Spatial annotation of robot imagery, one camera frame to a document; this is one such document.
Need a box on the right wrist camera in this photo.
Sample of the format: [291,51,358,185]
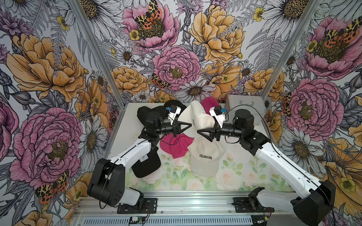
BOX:
[209,105,226,128]

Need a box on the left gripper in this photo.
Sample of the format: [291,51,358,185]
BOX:
[156,118,192,137]

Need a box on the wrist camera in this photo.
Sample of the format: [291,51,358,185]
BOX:
[209,105,226,128]
[166,105,181,124]

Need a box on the pink cap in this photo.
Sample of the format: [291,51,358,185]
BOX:
[201,97,219,115]
[160,134,194,159]

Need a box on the plain white cap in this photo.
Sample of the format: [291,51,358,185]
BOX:
[178,101,215,138]

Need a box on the pink cap back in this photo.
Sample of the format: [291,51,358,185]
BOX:
[201,97,219,115]

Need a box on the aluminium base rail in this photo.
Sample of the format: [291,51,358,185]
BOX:
[72,191,304,226]

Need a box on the floral table mat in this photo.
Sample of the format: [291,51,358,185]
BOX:
[126,141,293,192]

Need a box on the black cap with white logo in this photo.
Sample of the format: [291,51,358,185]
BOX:
[132,147,161,178]

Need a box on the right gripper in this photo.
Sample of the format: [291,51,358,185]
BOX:
[197,116,244,143]

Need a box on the pink cap front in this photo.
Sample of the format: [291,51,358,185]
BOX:
[160,134,194,159]

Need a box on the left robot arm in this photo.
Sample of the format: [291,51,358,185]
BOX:
[87,111,192,206]

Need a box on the black cap back left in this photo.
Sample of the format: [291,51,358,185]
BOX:
[137,106,166,126]

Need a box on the silver first aid case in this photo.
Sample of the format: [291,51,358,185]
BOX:
[224,95,266,125]

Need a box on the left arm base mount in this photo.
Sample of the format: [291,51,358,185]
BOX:
[117,198,158,214]

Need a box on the black cap back centre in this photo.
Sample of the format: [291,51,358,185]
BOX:
[164,100,187,113]

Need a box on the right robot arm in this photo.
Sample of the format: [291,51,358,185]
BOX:
[197,109,336,226]

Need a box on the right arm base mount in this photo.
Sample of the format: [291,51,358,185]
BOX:
[232,186,275,214]

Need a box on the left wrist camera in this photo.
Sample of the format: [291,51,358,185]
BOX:
[166,105,181,124]

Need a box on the white Colorado cap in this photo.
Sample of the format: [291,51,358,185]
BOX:
[188,137,225,177]

